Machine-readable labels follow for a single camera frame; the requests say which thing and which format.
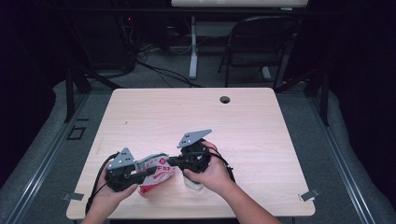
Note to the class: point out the person's left hand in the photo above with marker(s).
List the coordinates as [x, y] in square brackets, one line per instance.
[109, 199]

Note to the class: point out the grey tape piece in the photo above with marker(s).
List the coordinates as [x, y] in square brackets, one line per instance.
[73, 196]
[308, 195]

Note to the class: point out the white desk foot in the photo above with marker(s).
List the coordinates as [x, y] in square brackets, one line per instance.
[266, 74]

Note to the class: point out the white desk leg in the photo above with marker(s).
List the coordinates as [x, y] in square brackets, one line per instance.
[193, 56]

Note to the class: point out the black metal stand frame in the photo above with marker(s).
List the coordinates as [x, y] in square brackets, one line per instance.
[324, 99]
[69, 93]

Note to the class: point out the black folding chair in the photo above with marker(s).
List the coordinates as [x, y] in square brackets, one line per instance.
[255, 59]

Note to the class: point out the pink printed clear plastic bag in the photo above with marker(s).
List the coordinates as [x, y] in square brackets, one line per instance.
[158, 179]

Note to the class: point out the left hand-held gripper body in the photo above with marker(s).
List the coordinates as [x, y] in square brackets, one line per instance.
[123, 160]

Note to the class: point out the person's right hand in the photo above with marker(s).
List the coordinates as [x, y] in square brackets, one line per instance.
[218, 177]

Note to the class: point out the black computer tower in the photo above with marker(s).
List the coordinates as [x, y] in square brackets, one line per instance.
[109, 40]

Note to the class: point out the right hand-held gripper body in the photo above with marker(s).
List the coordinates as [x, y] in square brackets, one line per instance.
[194, 155]

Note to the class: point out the metal floor rail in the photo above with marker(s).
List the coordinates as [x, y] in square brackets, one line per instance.
[348, 174]
[38, 174]

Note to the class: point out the white bowl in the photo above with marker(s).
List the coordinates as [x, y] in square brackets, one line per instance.
[193, 186]

